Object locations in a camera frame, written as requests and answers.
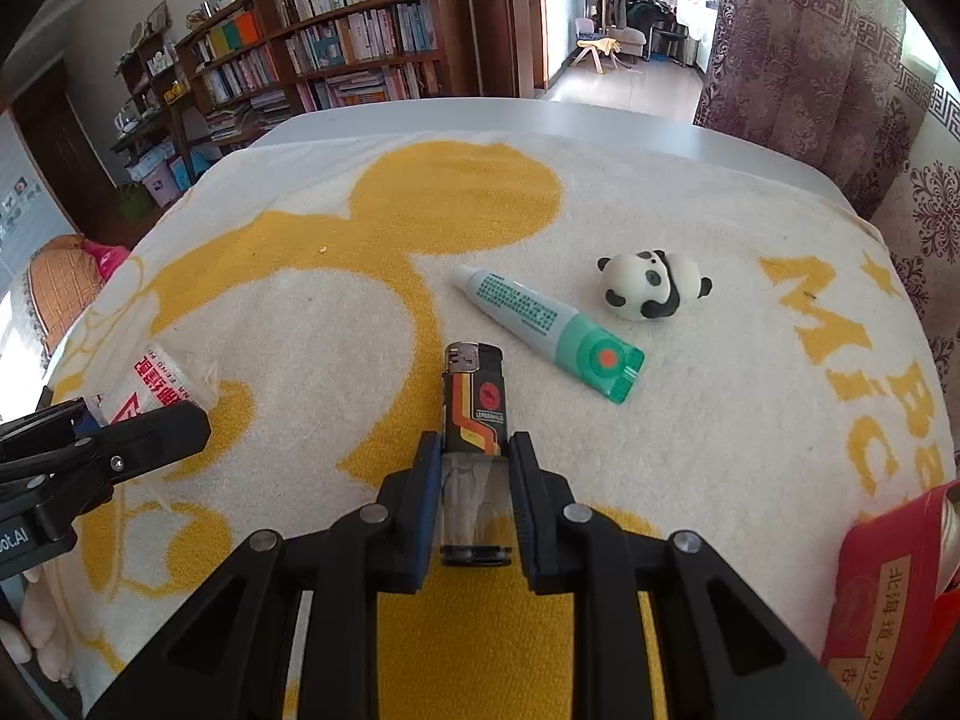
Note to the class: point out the small dark wooden shelf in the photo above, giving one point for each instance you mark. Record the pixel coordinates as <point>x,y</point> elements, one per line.
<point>158,96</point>

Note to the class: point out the black orange striped lighter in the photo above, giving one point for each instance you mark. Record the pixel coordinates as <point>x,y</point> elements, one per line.
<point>475,502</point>

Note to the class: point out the red biscuit tin box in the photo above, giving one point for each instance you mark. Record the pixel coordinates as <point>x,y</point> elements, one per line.
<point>896,602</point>

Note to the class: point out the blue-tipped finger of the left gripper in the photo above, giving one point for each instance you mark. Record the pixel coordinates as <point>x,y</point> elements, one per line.
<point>57,435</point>

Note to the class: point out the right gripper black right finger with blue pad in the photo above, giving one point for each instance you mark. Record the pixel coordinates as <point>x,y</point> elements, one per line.
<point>653,614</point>

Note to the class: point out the small wooden stool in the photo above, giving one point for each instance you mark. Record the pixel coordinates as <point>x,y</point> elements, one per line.
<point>597,49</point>

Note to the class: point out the purple patterned curtain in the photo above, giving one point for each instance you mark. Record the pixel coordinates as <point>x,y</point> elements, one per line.
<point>832,84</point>

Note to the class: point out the wicker basket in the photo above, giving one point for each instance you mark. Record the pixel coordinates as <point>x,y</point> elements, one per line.
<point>63,280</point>

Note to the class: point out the teal white ointment tube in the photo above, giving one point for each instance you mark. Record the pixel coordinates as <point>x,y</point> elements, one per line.
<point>557,331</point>

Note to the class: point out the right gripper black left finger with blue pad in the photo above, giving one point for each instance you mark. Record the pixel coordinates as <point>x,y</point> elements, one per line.
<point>277,603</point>

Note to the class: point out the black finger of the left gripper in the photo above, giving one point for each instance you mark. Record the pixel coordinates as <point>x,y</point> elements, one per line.
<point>137,446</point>

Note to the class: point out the white and yellow towel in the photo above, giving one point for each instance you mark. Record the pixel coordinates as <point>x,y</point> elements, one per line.
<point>426,361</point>

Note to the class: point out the large wooden bookshelf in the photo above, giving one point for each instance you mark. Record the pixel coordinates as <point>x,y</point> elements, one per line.
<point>257,63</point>

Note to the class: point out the panda squishy toy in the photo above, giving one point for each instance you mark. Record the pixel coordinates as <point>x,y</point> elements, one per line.
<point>651,284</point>

